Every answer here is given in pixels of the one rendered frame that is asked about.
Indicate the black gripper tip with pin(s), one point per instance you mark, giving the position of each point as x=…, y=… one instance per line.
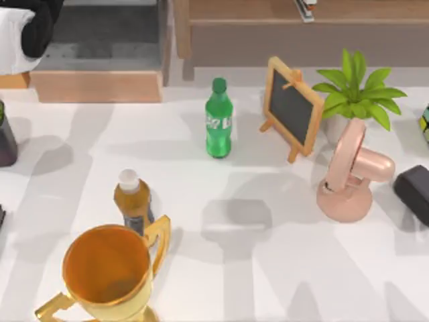
x=2, y=218

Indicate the grey pierced drawer inside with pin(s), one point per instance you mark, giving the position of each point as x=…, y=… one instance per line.
x=107, y=37

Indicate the green bottle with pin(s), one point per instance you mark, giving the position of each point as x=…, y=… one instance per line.
x=218, y=131

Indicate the grey stapler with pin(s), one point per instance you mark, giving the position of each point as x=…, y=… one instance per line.
x=305, y=10

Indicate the gold trophy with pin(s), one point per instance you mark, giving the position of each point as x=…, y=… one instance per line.
x=107, y=268

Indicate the multicoloured cube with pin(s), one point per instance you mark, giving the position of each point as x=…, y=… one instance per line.
x=425, y=125

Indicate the wooden framed blackboard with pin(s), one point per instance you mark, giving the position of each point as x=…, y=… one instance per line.
x=291, y=107

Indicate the amber bottle with white cap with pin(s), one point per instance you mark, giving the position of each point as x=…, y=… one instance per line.
x=134, y=201

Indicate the wooden cupboard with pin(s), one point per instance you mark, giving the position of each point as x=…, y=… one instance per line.
x=13, y=81

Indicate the green plant in white pot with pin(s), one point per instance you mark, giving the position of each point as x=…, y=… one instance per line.
x=355, y=94

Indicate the wooden open shelf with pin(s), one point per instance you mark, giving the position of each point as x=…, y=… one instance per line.
x=254, y=20

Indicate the pink desk fan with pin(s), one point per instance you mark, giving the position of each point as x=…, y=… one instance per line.
x=345, y=181

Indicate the pale wooden drawer front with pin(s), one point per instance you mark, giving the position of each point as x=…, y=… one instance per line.
x=94, y=86

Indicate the black rounded box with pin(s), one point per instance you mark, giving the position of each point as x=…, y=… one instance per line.
x=414, y=191

